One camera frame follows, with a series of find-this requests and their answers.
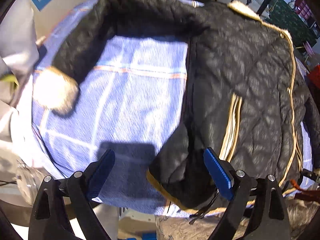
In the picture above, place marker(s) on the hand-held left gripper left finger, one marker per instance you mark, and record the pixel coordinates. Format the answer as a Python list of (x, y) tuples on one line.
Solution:
[(101, 175)]

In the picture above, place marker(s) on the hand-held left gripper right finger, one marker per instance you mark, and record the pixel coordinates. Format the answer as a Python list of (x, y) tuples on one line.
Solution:
[(220, 172)]

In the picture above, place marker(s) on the black quilted jacket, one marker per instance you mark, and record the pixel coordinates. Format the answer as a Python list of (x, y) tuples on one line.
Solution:
[(250, 80)]

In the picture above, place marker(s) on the blue plaid blanket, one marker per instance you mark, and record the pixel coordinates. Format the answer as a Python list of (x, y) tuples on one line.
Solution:
[(125, 92)]

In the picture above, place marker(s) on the white fuzzy cloth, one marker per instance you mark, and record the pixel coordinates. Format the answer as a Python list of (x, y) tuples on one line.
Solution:
[(300, 212)]

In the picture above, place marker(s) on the red padded cloth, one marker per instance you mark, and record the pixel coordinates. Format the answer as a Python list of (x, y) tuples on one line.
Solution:
[(315, 77)]

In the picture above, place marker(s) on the white bedding pile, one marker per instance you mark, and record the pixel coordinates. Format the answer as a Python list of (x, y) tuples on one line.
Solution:
[(15, 42)]

